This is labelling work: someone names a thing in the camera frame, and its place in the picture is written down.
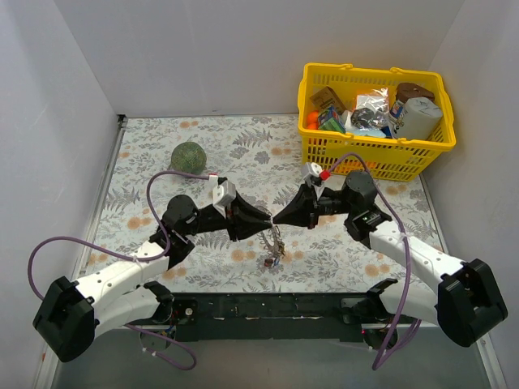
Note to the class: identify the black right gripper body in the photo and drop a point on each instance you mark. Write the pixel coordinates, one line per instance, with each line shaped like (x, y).
(310, 207)

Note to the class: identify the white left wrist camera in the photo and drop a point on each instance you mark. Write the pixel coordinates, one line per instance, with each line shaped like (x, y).
(225, 192)

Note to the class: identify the clear plastic bag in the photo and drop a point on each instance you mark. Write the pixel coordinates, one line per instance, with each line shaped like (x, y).
(371, 109)

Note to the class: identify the green textured ball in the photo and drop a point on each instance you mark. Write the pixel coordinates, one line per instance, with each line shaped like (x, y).
(188, 157)

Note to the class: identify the orange balls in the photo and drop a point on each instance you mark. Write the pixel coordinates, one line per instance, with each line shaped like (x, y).
(312, 121)

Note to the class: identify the brown cardboard box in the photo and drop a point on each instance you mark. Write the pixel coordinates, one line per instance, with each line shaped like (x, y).
(326, 97)

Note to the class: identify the yellow plastic basket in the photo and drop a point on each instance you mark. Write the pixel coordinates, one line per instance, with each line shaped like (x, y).
(393, 159)

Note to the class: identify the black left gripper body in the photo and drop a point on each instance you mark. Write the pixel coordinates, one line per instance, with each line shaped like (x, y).
(233, 223)

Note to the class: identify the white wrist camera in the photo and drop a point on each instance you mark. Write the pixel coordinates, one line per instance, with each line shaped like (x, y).
(225, 192)
(314, 172)

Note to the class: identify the metal ring disc key organizer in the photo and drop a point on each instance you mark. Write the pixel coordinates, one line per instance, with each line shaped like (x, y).
(272, 242)

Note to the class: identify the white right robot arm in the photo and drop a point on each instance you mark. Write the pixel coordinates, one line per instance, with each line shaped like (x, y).
(463, 298)

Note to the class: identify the brown round object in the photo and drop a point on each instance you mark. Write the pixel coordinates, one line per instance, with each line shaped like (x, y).
(407, 91)

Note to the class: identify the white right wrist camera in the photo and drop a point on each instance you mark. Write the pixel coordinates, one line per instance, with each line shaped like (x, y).
(314, 172)

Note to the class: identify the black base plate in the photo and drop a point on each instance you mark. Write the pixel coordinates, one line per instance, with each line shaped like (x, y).
(270, 316)

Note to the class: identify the white cylindrical container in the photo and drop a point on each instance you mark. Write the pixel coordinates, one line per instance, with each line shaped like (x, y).
(418, 118)

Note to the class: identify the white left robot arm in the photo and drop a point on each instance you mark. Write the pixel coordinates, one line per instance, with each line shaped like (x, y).
(73, 313)

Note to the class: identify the green blue small box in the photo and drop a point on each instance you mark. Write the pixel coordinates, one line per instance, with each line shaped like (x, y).
(330, 120)

